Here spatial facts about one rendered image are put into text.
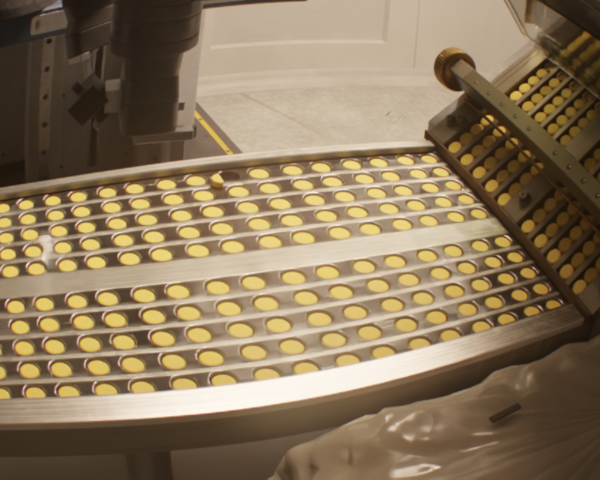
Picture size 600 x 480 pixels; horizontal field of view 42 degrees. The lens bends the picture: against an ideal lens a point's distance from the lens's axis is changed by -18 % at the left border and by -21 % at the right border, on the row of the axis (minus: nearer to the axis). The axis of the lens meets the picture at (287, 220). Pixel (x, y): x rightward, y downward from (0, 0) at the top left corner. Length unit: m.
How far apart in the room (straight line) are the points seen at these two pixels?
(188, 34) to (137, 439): 0.37
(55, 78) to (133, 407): 1.32
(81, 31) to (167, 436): 0.59
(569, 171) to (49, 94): 1.30
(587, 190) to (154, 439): 0.28
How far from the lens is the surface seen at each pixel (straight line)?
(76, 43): 0.89
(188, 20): 0.65
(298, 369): 0.40
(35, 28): 1.39
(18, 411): 0.36
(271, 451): 0.56
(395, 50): 3.27
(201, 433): 0.37
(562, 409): 0.36
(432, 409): 0.34
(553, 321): 0.45
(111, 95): 0.68
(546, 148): 0.52
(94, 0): 0.90
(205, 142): 1.97
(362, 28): 3.22
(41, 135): 1.70
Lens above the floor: 1.21
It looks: 31 degrees down
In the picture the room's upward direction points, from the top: 6 degrees clockwise
